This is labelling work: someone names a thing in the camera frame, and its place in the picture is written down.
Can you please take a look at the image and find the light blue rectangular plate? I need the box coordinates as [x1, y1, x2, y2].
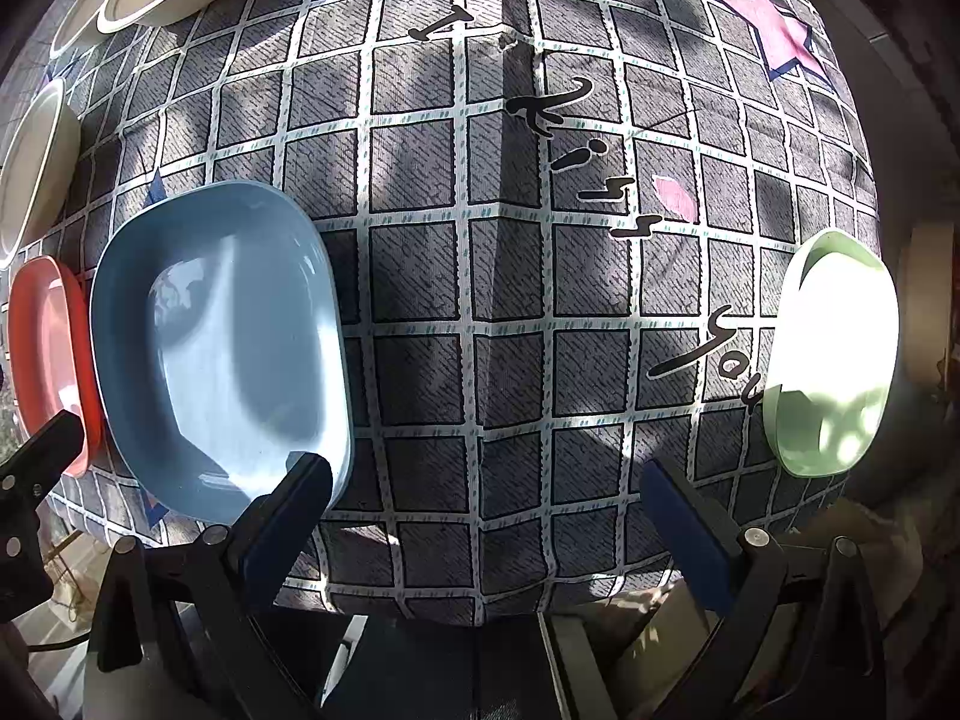
[89, 181, 355, 525]

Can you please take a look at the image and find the red rectangular plate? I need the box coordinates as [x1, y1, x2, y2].
[7, 255, 104, 479]

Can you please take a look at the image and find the grey checked star tablecloth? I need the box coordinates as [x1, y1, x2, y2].
[13, 0, 884, 628]

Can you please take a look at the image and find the light green rectangular plate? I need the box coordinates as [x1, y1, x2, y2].
[761, 227, 900, 478]

